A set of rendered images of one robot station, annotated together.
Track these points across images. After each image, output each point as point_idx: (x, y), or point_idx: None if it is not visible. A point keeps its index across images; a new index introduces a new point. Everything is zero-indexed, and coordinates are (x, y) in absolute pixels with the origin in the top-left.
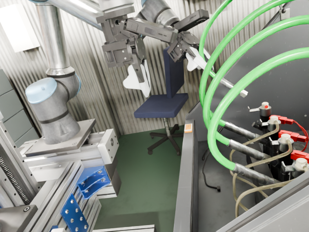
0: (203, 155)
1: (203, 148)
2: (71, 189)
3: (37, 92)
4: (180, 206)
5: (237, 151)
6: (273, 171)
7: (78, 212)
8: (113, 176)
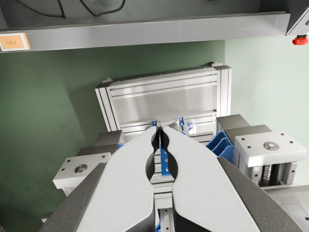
0: (64, 13)
1: (29, 17)
2: (158, 178)
3: None
4: (215, 33)
5: None
6: None
7: (165, 157)
8: (108, 144)
